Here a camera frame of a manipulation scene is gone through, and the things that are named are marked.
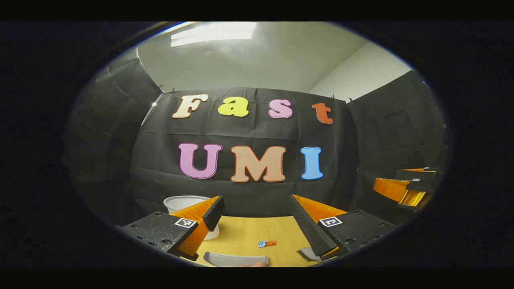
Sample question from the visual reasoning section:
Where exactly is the white ribbed garbage bin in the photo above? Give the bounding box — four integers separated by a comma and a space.
163, 195, 220, 240

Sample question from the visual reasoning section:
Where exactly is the ceiling light panel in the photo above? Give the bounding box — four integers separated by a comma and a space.
171, 22, 257, 48

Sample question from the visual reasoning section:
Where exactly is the grey plastic dustpan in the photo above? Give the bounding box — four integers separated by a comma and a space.
203, 251, 269, 267

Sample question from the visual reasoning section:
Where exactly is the wooden desktop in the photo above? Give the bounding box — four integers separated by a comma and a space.
193, 216, 322, 267

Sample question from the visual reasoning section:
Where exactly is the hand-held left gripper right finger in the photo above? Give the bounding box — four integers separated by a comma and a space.
287, 194, 396, 261

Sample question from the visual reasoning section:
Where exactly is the small grey broom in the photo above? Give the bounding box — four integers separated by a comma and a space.
297, 247, 322, 262

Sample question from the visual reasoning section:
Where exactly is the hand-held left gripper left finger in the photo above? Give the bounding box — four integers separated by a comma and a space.
120, 195, 225, 262

